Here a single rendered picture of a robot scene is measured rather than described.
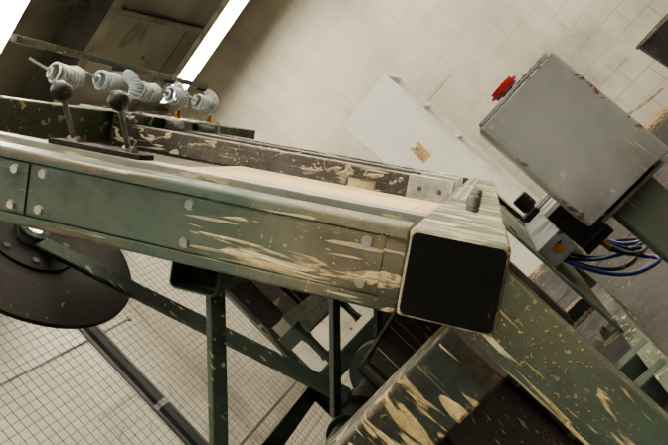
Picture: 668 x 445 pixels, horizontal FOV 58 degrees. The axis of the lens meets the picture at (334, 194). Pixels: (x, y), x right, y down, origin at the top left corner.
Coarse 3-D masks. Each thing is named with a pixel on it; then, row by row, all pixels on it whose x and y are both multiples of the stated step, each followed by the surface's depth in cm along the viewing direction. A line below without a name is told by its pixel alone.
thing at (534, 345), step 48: (528, 288) 74; (384, 336) 99; (432, 336) 80; (480, 336) 72; (528, 336) 70; (576, 336) 70; (624, 336) 199; (384, 384) 82; (432, 384) 74; (480, 384) 72; (528, 384) 71; (576, 384) 69; (624, 384) 68; (288, 432) 266; (336, 432) 84; (384, 432) 76; (432, 432) 74; (480, 432) 95; (528, 432) 111; (576, 432) 70; (624, 432) 68
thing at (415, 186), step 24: (120, 72) 195; (120, 144) 189; (144, 144) 187; (168, 144) 185; (192, 144) 183; (216, 144) 181; (240, 144) 179; (264, 168) 178; (288, 168) 176; (312, 168) 174; (336, 168) 172; (360, 168) 171; (384, 192) 169; (408, 192) 168; (432, 192) 166
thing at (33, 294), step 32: (0, 224) 199; (0, 256) 189; (32, 256) 198; (96, 256) 225; (0, 288) 178; (32, 288) 187; (64, 288) 198; (96, 288) 210; (32, 320) 177; (64, 320) 186; (96, 320) 196
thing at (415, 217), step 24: (24, 144) 115; (48, 144) 114; (144, 168) 109; (168, 168) 108; (192, 168) 112; (264, 192) 104; (288, 192) 103; (312, 192) 105; (384, 216) 99; (408, 216) 98
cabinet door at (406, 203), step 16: (240, 176) 138; (256, 176) 145; (272, 176) 152; (288, 176) 157; (320, 192) 132; (336, 192) 138; (352, 192) 145; (368, 192) 150; (400, 208) 127; (416, 208) 129; (432, 208) 136
